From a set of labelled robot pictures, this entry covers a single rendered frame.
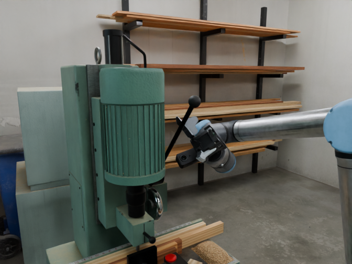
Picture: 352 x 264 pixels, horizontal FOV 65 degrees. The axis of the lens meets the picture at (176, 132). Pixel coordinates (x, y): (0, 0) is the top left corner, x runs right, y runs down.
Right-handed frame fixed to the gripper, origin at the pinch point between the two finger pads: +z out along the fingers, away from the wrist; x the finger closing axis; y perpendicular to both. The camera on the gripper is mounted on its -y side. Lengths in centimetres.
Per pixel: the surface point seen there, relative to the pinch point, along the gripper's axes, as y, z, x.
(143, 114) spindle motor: -4.0, 13.7, -4.7
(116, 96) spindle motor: -6.5, 19.4, -10.0
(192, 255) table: -22.2, -25.2, 24.7
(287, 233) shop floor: -4, -234, 22
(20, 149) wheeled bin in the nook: -131, -67, -110
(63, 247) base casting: -71, -23, -2
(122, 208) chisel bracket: -30.5, -7.1, 4.7
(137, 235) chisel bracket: -27.0, -4.1, 15.5
